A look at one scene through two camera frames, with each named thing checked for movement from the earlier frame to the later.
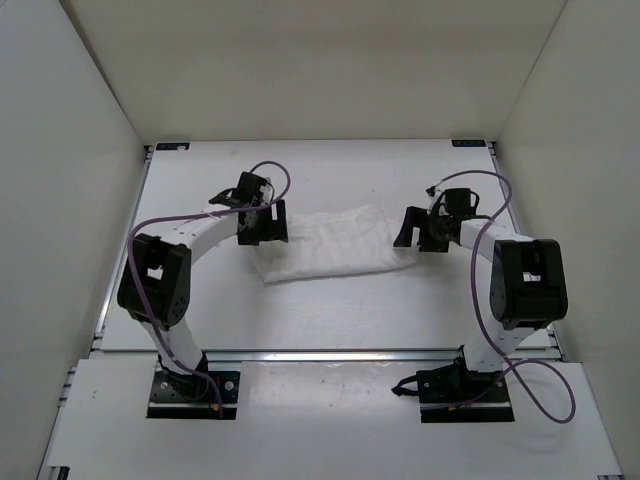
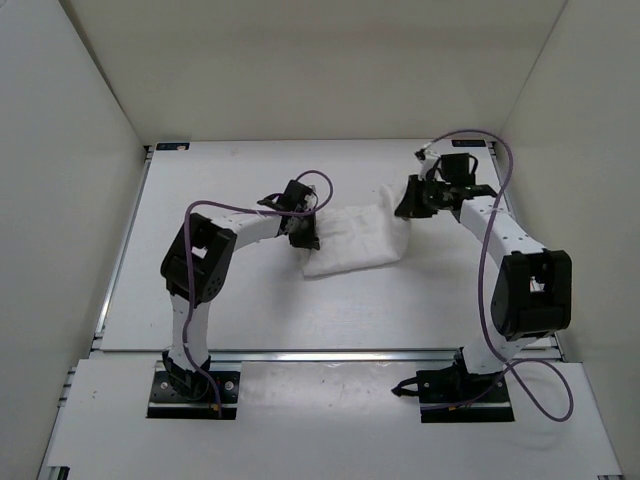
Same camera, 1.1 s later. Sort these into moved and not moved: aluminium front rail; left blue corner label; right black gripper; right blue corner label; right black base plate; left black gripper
Moved: left black gripper; right black gripper
Not moved: aluminium front rail; right blue corner label; right black base plate; left blue corner label
